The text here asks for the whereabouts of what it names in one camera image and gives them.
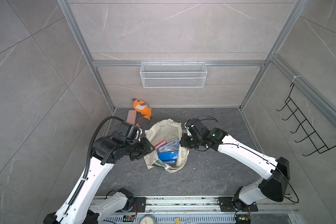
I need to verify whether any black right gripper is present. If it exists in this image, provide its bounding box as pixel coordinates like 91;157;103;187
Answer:
178;133;202;148

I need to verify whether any beige canvas bag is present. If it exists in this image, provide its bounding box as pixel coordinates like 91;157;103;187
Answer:
144;119;189;173

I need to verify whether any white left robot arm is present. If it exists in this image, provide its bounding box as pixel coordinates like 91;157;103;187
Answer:
43;116;155;224

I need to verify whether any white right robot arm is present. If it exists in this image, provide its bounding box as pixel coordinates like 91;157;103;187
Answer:
180;127;290;209

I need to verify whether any pink compass case in bag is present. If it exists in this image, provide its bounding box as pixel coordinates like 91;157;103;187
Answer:
155;141;167;149

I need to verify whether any clear plastic case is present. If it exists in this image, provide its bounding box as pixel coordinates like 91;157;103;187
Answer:
158;139;180;153

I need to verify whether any pink rectangular case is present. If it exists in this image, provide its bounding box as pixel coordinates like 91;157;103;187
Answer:
127;110;137;125

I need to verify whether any orange plush shark toy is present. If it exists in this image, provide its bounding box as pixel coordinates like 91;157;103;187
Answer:
132;99;152;120

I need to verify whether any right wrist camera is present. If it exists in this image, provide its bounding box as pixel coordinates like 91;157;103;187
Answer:
184;118;209;137

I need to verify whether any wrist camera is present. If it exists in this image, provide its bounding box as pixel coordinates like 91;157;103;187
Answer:
184;118;209;137
116;121;141;144

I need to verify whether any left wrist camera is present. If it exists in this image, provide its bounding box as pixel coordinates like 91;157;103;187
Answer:
116;121;141;144

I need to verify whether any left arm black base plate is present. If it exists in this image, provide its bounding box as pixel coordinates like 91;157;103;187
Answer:
119;197;147;212

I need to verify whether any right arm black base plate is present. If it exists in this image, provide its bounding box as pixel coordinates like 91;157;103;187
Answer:
217;197;258;212

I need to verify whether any white wire mesh basket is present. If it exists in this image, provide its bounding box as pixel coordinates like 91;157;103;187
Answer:
140;62;208;88

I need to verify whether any black wire hook rack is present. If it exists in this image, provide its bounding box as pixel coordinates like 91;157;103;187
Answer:
276;84;336;157

